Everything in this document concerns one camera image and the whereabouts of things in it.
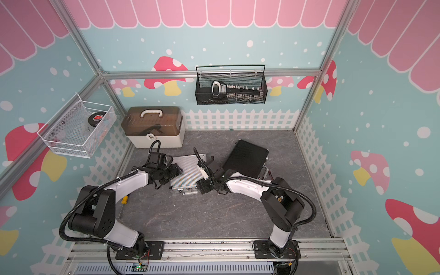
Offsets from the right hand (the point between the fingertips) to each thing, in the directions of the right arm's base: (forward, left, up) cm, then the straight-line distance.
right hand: (202, 183), depth 87 cm
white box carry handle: (+41, +32, +14) cm, 54 cm away
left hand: (+6, +14, -2) cm, 15 cm away
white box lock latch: (+27, +32, +7) cm, 42 cm away
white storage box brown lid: (+32, +30, +14) cm, 46 cm away
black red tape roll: (+20, +48, +28) cm, 59 cm away
